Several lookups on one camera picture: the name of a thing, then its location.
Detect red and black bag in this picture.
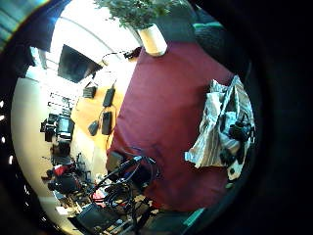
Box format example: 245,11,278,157
42,163,84,195

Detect small black ribbed device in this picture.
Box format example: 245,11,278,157
82,85,98,100

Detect slim black device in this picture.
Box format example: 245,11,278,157
102,87,116,108

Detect dark red tablecloth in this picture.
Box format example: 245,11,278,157
106,40,248,213

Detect bundle of black cables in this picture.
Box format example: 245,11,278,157
89,153,161,227

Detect white marker cube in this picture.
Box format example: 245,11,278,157
226,163,246,181

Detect black rectangular device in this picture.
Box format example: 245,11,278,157
101,111,113,136

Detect black office chair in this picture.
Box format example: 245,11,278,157
40,112,76,155

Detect white plant pot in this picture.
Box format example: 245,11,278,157
136,23,169,58

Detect orange wooden table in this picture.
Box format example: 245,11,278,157
69,84,126,155

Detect small black mouse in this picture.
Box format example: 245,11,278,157
87,119,100,137

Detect green leafy plant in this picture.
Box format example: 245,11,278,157
94,0,184,31

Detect striped grey white cloth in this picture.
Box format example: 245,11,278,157
184,75,257,182

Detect black monitor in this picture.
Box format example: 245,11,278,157
57,44,103,84

